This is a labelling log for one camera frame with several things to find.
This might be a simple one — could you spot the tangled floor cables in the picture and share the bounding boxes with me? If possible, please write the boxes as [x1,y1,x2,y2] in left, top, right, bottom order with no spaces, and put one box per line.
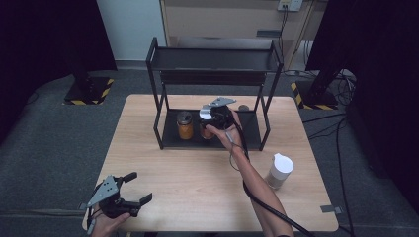
[335,70,358,107]

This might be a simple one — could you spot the black power cable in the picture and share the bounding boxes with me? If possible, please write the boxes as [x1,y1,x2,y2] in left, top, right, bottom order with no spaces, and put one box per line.
[277,6,290,63]

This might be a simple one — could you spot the hand-held gripper cable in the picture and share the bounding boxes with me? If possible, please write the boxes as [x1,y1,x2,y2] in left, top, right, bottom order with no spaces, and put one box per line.
[229,119,318,237]
[85,184,101,236]

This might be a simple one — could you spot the beige wooden cabinet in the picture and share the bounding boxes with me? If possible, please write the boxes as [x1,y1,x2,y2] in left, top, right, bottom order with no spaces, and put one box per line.
[159,0,328,71]

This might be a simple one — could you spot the person's left hand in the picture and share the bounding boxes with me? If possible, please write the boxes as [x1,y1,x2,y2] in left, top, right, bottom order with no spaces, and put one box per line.
[90,203,131,237]

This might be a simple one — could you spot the left hand-held gripper cable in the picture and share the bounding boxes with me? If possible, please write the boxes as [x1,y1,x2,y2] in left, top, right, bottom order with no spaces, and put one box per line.
[85,184,101,236]

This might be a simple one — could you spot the grey cabinet handle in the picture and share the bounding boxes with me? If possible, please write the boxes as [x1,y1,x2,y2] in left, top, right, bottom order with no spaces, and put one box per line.
[256,30,282,39]

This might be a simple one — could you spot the black floor cable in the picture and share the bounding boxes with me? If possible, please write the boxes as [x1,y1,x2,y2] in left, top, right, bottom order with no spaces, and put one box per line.
[301,113,356,237]

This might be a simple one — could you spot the white lid pale spice jar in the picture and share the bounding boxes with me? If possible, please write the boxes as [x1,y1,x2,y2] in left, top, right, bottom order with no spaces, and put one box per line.
[265,152,294,191]

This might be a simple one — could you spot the white power strip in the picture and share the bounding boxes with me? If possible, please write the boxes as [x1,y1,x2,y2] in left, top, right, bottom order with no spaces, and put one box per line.
[277,0,303,13]

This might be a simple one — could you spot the right hand-held gripper cable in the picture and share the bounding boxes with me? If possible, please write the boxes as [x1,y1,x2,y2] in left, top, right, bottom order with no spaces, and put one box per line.
[229,119,318,237]

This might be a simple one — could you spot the person's right hand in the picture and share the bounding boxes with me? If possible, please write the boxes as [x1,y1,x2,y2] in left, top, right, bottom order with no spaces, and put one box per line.
[206,110,245,153]

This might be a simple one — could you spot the white lid brown spice jar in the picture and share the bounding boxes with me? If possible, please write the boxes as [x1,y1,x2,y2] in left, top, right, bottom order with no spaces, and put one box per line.
[199,108,215,140]

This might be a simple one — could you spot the black stand with striped base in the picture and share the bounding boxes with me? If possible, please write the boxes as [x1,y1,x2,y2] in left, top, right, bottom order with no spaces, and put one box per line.
[290,62,350,112]
[62,58,115,107]

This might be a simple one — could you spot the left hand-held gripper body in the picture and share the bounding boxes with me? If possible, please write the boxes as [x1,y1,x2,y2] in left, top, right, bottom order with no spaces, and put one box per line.
[87,175,140,219]

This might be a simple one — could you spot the silver lid orange spice jar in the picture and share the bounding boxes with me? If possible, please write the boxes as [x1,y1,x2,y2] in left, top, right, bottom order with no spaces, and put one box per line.
[176,111,195,141]

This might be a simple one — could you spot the dark curtain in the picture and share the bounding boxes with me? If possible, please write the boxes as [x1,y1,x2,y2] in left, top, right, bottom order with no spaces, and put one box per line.
[0,0,119,149]
[305,0,419,205]

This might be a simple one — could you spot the black metal shelf rack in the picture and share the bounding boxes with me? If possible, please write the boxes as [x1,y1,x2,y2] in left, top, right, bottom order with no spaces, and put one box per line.
[145,37,285,152]

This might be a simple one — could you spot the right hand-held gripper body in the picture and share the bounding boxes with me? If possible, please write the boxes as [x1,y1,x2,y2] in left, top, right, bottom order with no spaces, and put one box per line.
[201,96,237,131]

